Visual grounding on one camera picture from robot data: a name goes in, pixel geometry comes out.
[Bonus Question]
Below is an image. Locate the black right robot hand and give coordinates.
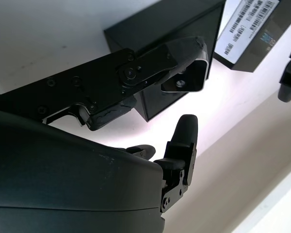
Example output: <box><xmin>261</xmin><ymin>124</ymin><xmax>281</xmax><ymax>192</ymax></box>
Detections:
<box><xmin>0</xmin><ymin>36</ymin><xmax>207</xmax><ymax>233</ymax></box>

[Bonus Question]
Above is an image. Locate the black box lid white label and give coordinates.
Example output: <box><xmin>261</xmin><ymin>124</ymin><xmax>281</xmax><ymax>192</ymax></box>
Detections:
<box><xmin>213</xmin><ymin>0</ymin><xmax>291</xmax><ymax>73</ymax></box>

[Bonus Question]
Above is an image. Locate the black camera box base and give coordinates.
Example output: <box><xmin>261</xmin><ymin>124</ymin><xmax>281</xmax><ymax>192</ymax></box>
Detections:
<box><xmin>103</xmin><ymin>0</ymin><xmax>224</xmax><ymax>122</ymax></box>

